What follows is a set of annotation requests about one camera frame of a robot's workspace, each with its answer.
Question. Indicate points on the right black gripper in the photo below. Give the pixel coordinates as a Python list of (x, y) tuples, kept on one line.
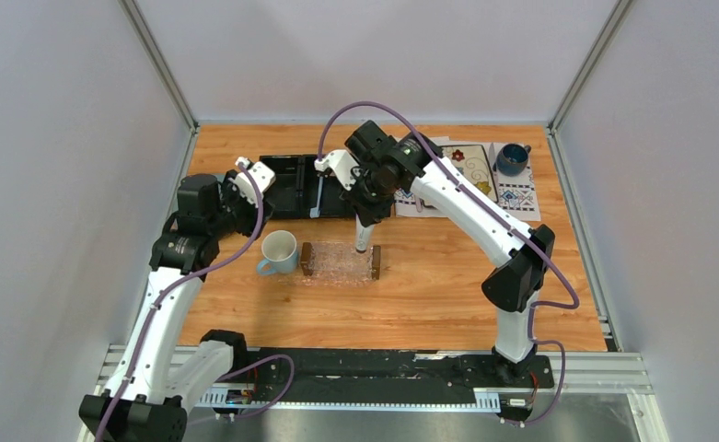
[(369, 214)]

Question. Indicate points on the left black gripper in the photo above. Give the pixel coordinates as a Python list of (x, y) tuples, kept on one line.
[(227, 191)]

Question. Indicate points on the grey white toothpaste tube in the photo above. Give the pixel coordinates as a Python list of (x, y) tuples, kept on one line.
[(363, 235)]

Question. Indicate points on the light blue mug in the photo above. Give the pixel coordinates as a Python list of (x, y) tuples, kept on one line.
[(280, 253)]

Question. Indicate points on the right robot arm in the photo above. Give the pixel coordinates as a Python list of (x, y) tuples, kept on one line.
[(519, 253)]

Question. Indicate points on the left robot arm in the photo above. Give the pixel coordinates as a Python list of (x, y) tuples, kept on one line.
[(144, 400)]

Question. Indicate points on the light blue toothbrush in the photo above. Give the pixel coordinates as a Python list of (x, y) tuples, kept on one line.
[(314, 211)]

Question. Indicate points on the black compartment organizer box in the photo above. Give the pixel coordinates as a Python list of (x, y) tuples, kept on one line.
[(294, 191)]

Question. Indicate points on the square floral plate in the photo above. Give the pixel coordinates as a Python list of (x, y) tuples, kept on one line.
[(472, 162)]

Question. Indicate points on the knife beside plate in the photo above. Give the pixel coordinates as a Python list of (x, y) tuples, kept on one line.
[(491, 154)]

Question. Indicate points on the dark blue mug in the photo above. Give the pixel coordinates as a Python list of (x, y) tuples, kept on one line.
[(512, 159)]

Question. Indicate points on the patterned white placemat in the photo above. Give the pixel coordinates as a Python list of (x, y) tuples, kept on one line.
[(516, 195)]

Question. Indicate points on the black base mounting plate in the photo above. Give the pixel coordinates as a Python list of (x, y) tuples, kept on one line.
[(353, 379)]

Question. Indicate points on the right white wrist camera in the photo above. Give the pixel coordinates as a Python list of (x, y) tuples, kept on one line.
[(342, 165)]

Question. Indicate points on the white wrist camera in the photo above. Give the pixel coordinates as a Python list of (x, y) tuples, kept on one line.
[(256, 172), (342, 165)]

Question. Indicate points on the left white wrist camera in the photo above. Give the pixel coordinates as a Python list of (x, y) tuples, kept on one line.
[(256, 172)]

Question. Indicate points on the clear glass tray wooden handles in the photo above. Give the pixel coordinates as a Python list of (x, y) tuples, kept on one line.
[(335, 264)]

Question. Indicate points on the aluminium frame rail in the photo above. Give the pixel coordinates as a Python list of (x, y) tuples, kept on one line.
[(574, 372)]

